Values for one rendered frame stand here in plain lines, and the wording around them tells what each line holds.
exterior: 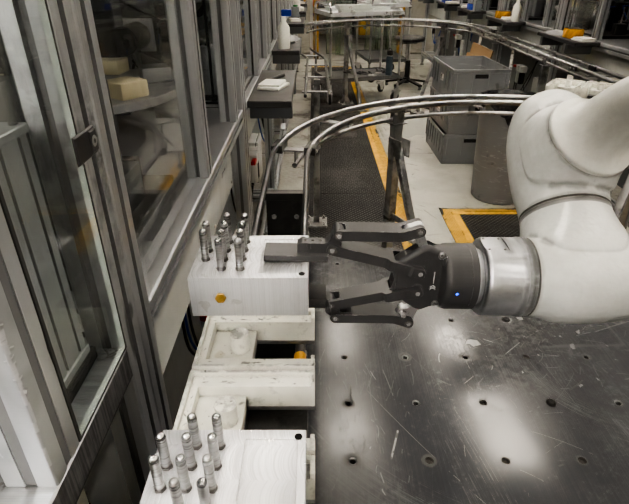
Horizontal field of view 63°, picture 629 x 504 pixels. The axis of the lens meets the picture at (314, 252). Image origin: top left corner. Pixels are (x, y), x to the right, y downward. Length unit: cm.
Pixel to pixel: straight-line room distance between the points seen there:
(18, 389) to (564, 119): 58
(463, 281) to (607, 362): 52
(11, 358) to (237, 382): 26
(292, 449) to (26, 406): 21
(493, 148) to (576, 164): 257
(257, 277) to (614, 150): 40
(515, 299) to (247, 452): 32
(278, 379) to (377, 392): 30
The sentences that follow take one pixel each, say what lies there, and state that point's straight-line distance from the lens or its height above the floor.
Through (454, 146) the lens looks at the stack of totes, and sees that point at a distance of 390.
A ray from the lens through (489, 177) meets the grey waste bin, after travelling 325.
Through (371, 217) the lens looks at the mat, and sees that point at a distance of 296.
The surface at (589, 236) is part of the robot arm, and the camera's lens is 62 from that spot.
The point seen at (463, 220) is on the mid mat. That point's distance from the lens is 303.
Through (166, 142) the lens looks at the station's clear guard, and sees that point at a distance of 85.
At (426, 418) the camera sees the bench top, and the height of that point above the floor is 68.
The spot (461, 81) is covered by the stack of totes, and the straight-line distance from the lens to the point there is 379.
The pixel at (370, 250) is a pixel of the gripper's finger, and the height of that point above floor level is 101.
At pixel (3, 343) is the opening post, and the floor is 106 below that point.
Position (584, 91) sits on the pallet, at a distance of 222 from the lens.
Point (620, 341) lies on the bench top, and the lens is 110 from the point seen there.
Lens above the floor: 128
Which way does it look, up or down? 29 degrees down
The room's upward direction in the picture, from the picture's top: straight up
